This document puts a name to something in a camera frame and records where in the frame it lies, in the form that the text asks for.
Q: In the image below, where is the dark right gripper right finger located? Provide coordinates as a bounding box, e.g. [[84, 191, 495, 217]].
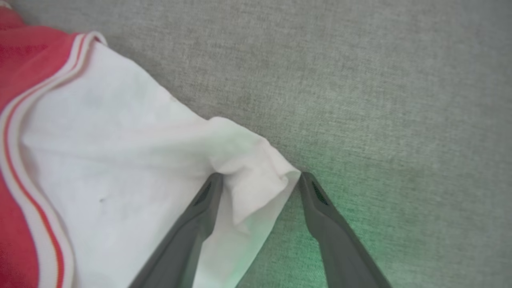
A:
[[299, 172, 393, 288]]

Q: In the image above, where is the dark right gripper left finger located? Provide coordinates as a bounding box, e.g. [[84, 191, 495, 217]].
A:
[[128, 172, 224, 288]]

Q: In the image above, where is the red white basketball jersey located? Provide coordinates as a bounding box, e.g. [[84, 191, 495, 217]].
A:
[[0, 8, 302, 288]]

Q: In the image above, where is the grey fabric sofa cushion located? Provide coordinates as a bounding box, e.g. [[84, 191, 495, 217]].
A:
[[8, 0, 512, 288]]

